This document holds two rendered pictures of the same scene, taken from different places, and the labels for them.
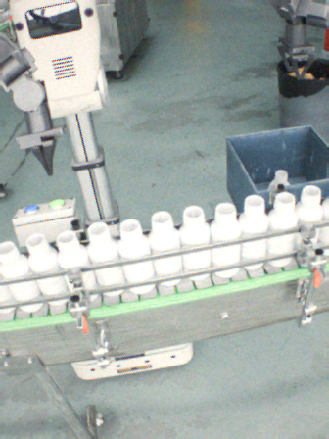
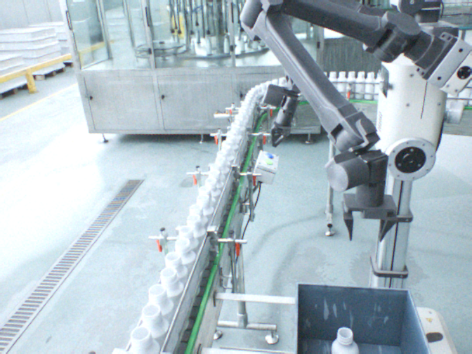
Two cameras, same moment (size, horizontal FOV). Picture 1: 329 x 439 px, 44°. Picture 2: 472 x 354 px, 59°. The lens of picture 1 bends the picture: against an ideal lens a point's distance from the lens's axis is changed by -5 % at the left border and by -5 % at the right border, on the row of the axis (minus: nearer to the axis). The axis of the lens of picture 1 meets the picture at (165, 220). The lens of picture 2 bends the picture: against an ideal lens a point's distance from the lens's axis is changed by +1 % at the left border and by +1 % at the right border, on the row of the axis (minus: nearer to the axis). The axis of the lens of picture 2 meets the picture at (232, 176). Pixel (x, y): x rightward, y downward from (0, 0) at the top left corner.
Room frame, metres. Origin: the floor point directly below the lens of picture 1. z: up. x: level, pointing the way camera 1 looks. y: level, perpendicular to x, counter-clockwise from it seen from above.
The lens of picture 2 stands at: (0.98, -1.22, 1.76)
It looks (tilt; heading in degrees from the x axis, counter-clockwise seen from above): 25 degrees down; 105
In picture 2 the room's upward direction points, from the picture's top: 4 degrees counter-clockwise
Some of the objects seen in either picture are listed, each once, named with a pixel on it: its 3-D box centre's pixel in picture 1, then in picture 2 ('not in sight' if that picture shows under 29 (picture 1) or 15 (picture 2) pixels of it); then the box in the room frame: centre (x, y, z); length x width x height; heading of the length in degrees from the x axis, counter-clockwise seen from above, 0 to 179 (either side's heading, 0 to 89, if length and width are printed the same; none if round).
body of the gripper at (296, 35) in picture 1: (296, 35); (369, 192); (1.06, -0.41, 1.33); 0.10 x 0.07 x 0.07; 5
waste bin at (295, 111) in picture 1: (306, 110); not in sight; (2.52, -1.07, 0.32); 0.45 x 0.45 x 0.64
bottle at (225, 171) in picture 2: (106, 260); (222, 178); (0.58, 0.12, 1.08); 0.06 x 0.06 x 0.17
